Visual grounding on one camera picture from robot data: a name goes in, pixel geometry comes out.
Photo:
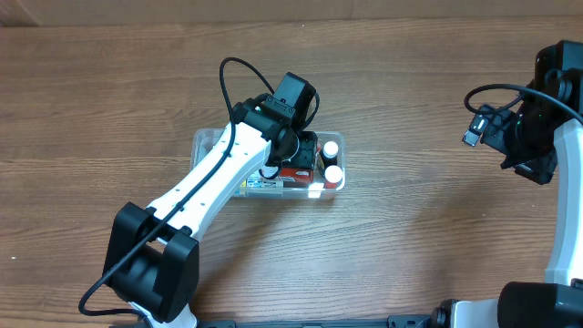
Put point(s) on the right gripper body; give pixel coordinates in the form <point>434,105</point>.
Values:
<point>530,145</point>

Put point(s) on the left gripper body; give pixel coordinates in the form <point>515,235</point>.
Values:
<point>307,145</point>

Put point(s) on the red medicine box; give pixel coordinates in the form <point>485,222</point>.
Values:
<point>296,178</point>

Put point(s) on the dark bottle white cap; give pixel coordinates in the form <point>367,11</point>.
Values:
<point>327,156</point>

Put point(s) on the orange tube white cap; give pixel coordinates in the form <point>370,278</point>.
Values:
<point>333,177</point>

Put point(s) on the white medicine box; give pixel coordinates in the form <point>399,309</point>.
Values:
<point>259,183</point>

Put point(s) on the blue yellow VapoDrops box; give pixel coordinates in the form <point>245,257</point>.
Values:
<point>242,191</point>

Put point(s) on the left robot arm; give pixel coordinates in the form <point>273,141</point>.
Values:
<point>152,259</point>

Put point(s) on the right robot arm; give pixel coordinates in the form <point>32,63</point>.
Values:
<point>556,301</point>

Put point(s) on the clear plastic container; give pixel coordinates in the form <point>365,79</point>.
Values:
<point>205,139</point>

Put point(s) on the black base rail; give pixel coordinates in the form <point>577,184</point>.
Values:
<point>309,324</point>

